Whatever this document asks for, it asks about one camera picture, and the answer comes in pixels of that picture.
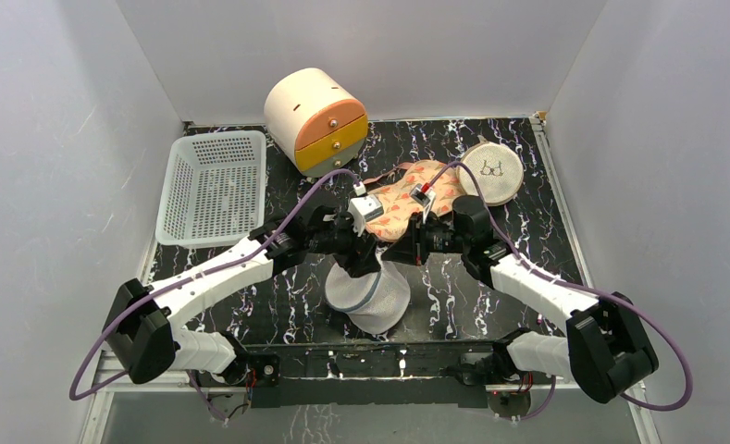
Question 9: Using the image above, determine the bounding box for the cream round drawer cabinet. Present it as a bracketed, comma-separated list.
[264, 68, 369, 179]

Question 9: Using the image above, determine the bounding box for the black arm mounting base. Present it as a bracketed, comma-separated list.
[192, 340, 549, 416]

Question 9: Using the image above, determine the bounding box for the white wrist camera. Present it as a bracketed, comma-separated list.
[409, 183, 436, 222]
[347, 181, 384, 237]

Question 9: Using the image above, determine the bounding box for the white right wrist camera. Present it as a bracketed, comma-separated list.
[409, 183, 436, 222]

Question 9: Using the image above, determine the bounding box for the white plastic basket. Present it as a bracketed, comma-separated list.
[155, 130, 267, 249]

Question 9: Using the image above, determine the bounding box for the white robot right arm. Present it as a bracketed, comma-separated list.
[383, 196, 659, 403]

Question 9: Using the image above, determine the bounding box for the round beige mesh pouch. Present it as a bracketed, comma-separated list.
[460, 135, 524, 206]

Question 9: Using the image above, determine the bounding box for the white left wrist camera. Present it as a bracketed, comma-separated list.
[347, 181, 384, 237]

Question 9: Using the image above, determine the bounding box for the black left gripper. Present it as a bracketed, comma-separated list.
[307, 212, 380, 278]

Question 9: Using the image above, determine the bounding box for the white mesh laundry bag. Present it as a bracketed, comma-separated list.
[324, 252, 411, 336]

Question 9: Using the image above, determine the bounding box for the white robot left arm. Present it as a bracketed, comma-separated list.
[105, 197, 383, 385]

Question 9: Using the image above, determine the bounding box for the floral peach bra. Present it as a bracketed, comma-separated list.
[359, 159, 467, 242]

